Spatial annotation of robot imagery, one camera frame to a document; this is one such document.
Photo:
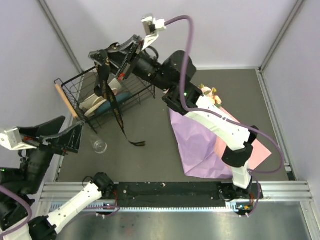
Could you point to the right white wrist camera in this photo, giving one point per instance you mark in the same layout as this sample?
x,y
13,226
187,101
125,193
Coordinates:
x,y
152,27

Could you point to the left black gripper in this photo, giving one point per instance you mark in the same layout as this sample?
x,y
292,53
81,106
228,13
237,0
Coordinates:
x,y
50,130

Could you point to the black wire basket wooden handles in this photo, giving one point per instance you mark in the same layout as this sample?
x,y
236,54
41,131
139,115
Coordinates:
x,y
79,96

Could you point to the pink inner wrapping paper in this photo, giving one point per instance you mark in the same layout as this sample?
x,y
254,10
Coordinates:
x,y
259,154

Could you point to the black ribbon gold lettering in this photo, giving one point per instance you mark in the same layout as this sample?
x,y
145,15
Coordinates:
x,y
103,67

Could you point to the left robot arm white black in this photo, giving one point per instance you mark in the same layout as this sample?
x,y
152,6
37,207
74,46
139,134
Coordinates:
x,y
36,146

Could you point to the pink flower bouquet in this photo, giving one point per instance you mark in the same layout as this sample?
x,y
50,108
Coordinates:
x,y
211,93

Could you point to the cream plate in basket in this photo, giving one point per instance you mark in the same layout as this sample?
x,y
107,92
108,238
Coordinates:
x,y
93,104

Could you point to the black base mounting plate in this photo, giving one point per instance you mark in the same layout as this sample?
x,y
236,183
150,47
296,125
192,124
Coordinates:
x,y
169,191

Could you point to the dark teal plate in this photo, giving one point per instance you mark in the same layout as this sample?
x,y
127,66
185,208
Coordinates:
x,y
107,106

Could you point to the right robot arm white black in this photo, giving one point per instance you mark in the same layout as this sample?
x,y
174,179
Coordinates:
x,y
182,96

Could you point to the clear glass vase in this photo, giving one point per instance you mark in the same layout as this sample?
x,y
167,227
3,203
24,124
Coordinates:
x,y
97,143

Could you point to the purple wrapping paper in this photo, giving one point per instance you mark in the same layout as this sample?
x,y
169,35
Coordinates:
x,y
200,149

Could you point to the white plate in basket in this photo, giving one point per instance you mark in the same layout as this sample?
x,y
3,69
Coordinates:
x,y
98,93

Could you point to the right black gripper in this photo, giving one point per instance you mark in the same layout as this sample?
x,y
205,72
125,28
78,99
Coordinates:
x,y
122,59

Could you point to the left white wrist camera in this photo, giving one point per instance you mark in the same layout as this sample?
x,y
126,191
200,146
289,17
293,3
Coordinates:
x,y
11,139

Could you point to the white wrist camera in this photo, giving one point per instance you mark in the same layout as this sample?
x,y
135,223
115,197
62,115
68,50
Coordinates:
x,y
11,139
152,27

